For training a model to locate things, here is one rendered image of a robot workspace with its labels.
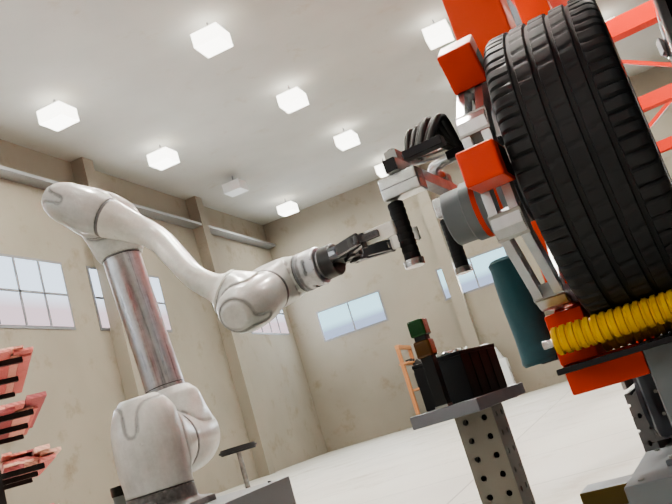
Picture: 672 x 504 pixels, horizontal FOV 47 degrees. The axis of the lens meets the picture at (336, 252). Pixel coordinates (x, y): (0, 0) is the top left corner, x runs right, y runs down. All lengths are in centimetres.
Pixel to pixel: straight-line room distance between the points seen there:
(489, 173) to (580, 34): 31
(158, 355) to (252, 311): 49
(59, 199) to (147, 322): 37
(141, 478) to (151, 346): 38
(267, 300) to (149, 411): 39
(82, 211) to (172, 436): 58
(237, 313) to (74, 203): 58
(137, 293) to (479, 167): 100
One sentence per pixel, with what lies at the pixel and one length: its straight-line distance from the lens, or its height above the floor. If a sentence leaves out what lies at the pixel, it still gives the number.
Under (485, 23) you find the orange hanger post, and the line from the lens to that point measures 244.
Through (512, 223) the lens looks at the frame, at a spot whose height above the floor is 74.
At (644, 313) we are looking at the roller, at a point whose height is 51.
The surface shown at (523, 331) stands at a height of 56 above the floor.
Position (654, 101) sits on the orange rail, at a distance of 1105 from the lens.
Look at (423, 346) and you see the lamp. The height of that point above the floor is 59.
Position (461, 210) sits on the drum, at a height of 85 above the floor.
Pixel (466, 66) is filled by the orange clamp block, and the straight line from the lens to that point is 166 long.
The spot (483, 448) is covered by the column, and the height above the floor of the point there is 33.
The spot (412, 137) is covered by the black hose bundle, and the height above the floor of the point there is 101.
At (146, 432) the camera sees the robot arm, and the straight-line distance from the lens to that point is 180.
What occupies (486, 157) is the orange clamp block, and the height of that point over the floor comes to 85.
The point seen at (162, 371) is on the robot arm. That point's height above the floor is 73.
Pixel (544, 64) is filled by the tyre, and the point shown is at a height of 99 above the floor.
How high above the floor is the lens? 47
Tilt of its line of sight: 12 degrees up
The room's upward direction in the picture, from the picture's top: 17 degrees counter-clockwise
